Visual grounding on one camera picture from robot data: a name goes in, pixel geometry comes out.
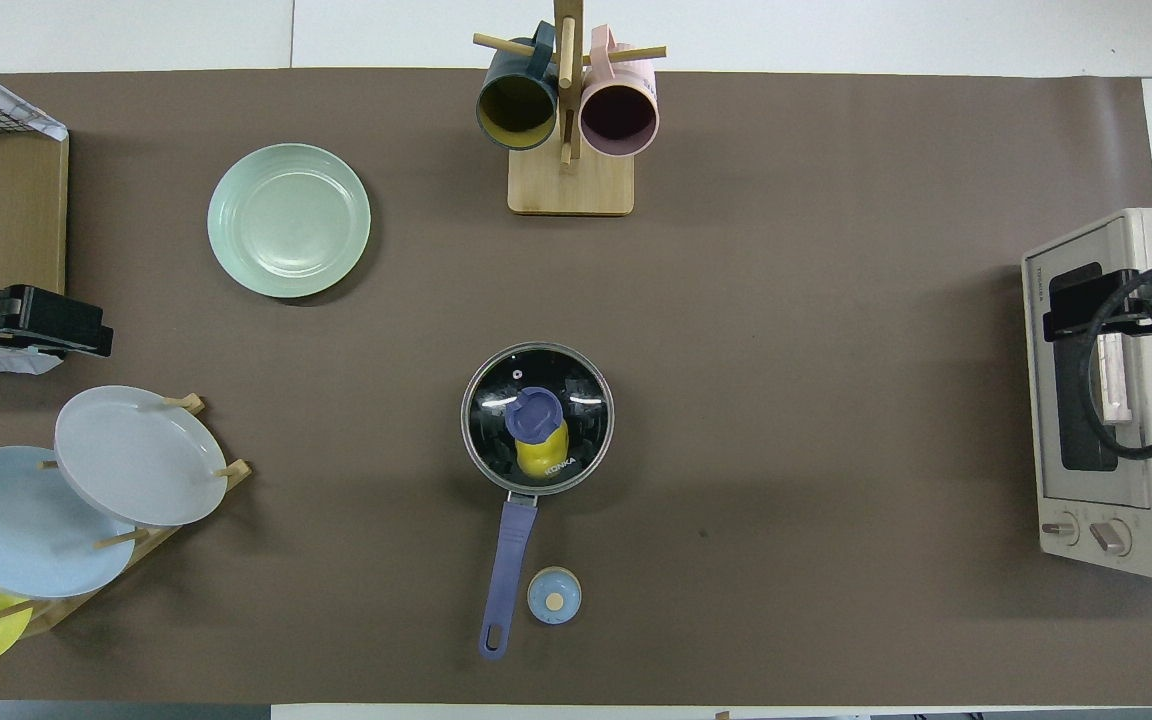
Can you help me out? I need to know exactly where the glass pot lid purple knob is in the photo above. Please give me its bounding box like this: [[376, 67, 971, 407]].
[[463, 344, 614, 493]]

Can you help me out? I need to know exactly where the yellow lemon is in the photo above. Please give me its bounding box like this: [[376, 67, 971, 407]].
[[516, 420, 571, 479]]

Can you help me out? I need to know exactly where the grey plate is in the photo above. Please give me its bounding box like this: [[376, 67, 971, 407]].
[[54, 385, 229, 528]]

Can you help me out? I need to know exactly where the light blue plate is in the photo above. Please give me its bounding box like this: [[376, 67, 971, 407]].
[[0, 446, 137, 599]]

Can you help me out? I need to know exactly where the wooden plate rack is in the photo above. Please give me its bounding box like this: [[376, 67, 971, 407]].
[[0, 393, 253, 638]]

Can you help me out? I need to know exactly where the pale green plate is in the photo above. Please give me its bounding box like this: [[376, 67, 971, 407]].
[[207, 143, 373, 299]]

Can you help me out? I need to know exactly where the white patterned cloth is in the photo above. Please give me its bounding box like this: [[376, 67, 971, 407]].
[[0, 48, 69, 141]]

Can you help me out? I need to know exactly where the brown table mat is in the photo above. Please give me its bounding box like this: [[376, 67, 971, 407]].
[[0, 68, 1152, 706]]

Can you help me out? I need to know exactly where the dark teal mug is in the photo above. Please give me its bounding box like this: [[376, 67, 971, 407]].
[[476, 22, 560, 151]]

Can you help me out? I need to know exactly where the wooden mug tree stand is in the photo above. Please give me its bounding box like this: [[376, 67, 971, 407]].
[[472, 0, 668, 217]]

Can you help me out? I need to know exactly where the pink ribbed mug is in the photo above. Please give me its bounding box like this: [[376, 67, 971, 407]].
[[579, 25, 660, 158]]

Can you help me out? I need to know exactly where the small blue round bell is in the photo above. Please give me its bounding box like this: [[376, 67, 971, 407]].
[[527, 566, 582, 626]]

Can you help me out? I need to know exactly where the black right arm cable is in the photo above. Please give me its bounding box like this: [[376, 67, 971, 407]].
[[1079, 258, 1152, 462]]

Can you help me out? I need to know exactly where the wooden shelf with wire basket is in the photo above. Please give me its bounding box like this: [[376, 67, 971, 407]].
[[0, 75, 69, 296]]

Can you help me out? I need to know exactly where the dark blue saucepan purple handle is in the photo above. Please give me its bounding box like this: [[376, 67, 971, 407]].
[[461, 342, 616, 661]]

